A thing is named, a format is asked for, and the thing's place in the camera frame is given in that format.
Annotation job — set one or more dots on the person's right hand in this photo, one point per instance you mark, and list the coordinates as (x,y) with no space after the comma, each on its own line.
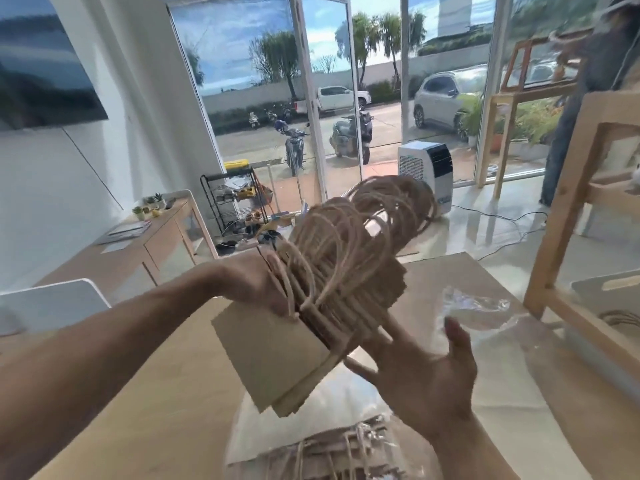
(435,389)

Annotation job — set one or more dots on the person's left hand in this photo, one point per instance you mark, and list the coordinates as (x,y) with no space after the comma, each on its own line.
(247,279)

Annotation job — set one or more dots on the person's left fingers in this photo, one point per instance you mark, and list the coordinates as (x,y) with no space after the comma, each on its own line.
(281,294)

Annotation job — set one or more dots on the person's right thumb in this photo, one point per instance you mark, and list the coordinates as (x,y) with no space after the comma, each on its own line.
(460,342)

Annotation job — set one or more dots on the stack of brown paper bags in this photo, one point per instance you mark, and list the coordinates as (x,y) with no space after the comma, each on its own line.
(325,294)

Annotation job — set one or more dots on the person's right forearm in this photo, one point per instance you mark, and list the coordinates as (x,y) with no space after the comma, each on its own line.
(472,454)

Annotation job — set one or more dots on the person's left forearm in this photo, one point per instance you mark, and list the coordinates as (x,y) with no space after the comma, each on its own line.
(100,364)

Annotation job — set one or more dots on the clear plastic bag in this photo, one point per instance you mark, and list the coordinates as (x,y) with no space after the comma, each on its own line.
(480,307)

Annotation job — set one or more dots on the yellow box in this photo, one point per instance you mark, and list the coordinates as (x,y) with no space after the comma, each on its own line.
(236,164)

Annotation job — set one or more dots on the blue scooter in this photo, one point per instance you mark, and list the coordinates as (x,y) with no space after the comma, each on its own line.
(294,144)

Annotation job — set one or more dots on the wooden sideboard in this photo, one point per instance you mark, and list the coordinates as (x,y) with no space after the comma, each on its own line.
(135,247)

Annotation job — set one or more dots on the small potted plant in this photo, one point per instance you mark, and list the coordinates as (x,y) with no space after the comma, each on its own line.
(149,203)
(159,200)
(138,213)

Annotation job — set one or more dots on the white plastic bin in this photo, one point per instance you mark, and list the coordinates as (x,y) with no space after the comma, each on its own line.
(607,289)

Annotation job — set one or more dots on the plastic pack of paper bags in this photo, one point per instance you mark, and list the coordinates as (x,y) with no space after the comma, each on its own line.
(330,452)

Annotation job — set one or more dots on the papers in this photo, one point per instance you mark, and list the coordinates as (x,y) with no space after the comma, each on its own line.
(125,231)

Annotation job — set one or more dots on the grey scooter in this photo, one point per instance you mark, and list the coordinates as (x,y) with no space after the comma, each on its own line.
(352,134)

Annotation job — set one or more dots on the white portable air conditioner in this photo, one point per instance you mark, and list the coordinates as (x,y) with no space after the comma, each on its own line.
(425,169)

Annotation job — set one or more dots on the white pickup truck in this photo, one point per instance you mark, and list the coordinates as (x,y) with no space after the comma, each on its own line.
(332,97)

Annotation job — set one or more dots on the white chair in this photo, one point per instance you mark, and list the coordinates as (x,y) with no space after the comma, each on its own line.
(50,304)

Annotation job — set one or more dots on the tall wooden table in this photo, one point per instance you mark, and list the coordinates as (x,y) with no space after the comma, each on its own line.
(505,102)

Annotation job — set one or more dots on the white car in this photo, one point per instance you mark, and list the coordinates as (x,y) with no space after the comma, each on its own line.
(445,97)

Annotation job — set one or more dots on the light wooden shelf frame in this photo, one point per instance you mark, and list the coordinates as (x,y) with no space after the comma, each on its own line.
(575,194)

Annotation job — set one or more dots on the white glass door frame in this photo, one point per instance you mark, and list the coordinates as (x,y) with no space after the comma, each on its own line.
(312,94)

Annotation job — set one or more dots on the wooden picture frame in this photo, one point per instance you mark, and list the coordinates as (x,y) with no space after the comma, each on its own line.
(515,64)

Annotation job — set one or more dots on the dark wall screen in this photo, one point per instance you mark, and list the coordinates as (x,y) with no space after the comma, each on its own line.
(45,64)

